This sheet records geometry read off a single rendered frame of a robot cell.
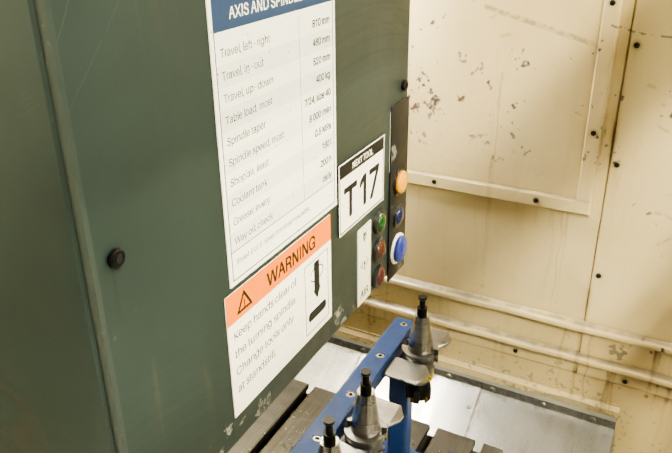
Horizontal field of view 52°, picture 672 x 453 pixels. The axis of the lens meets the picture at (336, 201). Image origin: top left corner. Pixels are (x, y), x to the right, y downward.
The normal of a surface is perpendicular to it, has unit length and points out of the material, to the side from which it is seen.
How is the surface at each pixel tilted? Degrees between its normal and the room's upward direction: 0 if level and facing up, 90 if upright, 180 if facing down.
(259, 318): 90
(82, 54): 90
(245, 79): 90
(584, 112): 90
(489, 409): 24
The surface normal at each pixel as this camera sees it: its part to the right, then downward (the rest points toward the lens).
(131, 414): 0.88, 0.18
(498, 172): -0.47, 0.37
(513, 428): -0.20, -0.69
